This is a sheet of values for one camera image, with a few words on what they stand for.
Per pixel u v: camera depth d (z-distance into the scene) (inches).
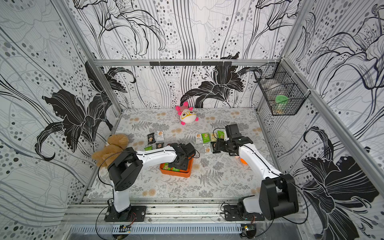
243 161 21.9
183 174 32.3
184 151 26.4
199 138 39.8
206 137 39.8
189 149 28.7
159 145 38.6
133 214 28.6
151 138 39.8
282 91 31.3
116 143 35.5
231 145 25.5
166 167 33.8
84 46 32.3
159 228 27.6
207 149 37.6
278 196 16.1
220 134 40.8
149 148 38.2
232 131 26.1
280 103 28.0
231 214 28.4
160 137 39.8
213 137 40.1
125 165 20.8
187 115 42.2
